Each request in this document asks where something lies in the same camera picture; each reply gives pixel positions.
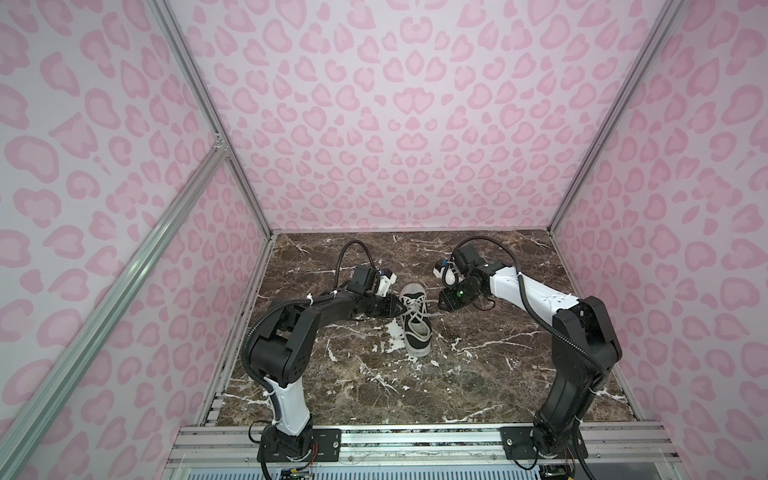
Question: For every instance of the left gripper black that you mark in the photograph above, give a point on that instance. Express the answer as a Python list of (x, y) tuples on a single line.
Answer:
[(390, 303)]

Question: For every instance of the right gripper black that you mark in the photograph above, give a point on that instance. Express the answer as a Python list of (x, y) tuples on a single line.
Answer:
[(449, 301)]

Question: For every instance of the white shoelace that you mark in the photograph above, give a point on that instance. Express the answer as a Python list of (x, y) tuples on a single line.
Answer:
[(417, 320)]

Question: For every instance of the black white canvas sneaker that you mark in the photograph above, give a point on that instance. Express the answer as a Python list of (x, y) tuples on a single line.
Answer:
[(414, 347)]

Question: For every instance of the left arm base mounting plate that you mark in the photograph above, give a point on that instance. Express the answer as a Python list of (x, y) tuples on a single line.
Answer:
[(319, 445)]

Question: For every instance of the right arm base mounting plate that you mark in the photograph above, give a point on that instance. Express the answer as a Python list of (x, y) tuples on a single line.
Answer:
[(523, 443)]

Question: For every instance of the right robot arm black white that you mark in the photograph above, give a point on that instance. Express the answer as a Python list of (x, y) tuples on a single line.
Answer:
[(585, 346)]

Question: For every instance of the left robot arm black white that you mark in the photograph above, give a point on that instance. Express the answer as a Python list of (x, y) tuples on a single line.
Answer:
[(277, 350)]

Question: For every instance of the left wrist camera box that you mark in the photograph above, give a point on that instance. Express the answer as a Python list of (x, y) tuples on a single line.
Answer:
[(366, 279)]

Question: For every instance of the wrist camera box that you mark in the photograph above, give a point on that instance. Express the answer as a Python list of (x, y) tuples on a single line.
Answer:
[(366, 279), (459, 264)]

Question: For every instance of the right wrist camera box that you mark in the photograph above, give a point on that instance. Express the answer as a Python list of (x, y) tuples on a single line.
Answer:
[(459, 264)]

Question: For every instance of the left corner aluminium post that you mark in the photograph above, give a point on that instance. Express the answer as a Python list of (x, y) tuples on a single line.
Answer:
[(180, 50)]

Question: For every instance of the corner aluminium post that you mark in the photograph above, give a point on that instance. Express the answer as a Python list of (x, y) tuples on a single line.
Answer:
[(663, 27), (180, 50)]

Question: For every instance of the aluminium front rail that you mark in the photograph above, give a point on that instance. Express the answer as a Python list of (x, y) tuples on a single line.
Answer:
[(617, 450)]

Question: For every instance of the right corner aluminium post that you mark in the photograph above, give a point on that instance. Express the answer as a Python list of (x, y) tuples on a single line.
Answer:
[(663, 27)]

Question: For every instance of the diagonal aluminium frame bar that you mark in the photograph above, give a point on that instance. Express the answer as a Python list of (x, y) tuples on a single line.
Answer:
[(39, 413)]

